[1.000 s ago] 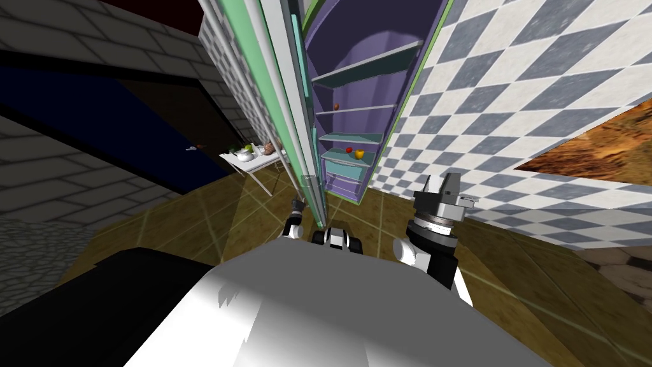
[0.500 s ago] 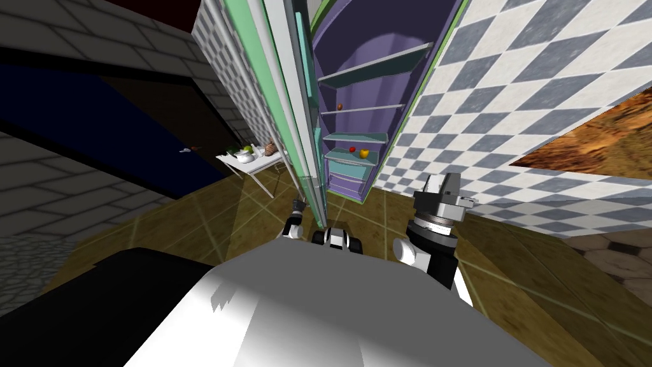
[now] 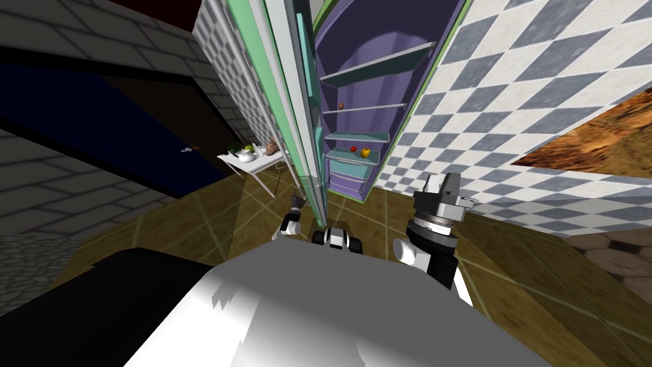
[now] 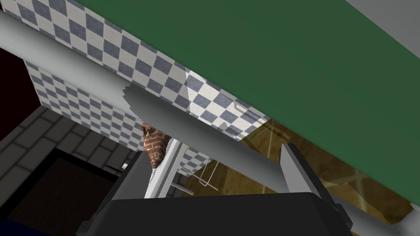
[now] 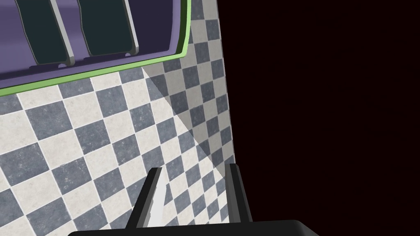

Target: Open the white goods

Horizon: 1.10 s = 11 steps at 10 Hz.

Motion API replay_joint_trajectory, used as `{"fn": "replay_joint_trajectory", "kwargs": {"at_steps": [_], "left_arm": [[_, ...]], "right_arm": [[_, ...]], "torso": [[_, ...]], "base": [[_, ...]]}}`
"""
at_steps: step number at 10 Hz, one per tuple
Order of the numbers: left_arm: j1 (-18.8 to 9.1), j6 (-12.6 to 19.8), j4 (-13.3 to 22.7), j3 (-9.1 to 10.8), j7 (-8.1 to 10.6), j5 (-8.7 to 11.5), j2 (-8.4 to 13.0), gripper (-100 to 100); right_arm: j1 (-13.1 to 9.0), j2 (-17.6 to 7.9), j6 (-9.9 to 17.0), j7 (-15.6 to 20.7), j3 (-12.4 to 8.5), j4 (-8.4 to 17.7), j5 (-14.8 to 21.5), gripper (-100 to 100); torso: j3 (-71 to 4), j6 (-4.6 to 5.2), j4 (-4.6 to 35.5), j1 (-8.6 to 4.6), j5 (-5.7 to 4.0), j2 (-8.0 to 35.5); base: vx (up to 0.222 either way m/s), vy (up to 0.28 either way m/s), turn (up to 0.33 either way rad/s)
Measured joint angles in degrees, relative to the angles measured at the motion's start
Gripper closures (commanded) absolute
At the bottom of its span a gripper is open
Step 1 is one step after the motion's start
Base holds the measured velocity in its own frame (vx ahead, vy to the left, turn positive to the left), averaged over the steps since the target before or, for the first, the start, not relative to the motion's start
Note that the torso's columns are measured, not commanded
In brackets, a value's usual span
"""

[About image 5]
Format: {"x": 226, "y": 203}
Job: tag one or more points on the purple cabinet with green rim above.
{"x": 98, "y": 39}

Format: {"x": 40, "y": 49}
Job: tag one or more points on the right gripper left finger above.
{"x": 151, "y": 200}

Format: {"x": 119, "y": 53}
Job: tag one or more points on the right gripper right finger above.
{"x": 237, "y": 200}

